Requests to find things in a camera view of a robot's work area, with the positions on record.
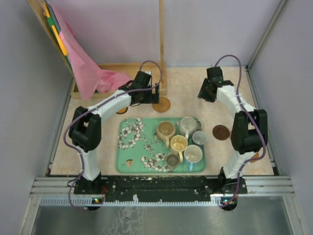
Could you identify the beige mug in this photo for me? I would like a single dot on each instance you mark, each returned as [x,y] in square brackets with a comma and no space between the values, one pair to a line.
[165,132]

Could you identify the wooden rack stand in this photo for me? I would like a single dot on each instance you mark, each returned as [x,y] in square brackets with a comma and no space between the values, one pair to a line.
[128,68]

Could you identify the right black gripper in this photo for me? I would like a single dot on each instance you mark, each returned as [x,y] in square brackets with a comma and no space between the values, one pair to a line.
[202,94]

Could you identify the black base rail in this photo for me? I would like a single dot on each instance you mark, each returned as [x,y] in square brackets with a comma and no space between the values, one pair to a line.
[171,188]

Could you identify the yellow mug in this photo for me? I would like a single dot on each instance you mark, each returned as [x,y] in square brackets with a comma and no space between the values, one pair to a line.
[178,144]

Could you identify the woven rattan coaster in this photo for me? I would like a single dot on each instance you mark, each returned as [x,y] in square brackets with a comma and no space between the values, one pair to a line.
[163,105]

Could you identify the light blue mug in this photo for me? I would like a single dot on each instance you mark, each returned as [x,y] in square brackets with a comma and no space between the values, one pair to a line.
[192,155]

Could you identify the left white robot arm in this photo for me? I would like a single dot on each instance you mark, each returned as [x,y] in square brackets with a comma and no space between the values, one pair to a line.
[85,129]

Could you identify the yellow green hanger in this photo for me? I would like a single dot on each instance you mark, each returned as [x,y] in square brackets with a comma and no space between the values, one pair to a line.
[53,23]

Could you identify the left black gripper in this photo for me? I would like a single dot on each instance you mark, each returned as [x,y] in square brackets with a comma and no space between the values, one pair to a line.
[153,98]

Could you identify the pink cloth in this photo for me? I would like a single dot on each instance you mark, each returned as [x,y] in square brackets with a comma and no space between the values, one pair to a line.
[88,75]

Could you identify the white grey mug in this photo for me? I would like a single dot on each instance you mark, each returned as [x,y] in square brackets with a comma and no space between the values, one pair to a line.
[187,127]

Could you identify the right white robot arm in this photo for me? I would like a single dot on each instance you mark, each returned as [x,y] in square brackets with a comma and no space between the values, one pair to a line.
[250,125]

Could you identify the dark brown wooden coaster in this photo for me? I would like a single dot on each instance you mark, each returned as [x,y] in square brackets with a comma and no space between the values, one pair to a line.
[221,132]

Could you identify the small blue-grey cup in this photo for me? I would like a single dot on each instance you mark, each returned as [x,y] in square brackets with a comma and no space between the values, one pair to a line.
[199,138]

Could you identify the small grey cup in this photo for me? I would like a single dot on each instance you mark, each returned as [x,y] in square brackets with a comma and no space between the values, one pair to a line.
[172,161]

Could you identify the green floral tray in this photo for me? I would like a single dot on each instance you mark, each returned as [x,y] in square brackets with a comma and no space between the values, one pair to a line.
[139,150]

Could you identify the light brown wooden coaster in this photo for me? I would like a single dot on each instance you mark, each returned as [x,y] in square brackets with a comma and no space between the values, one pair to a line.
[254,158]

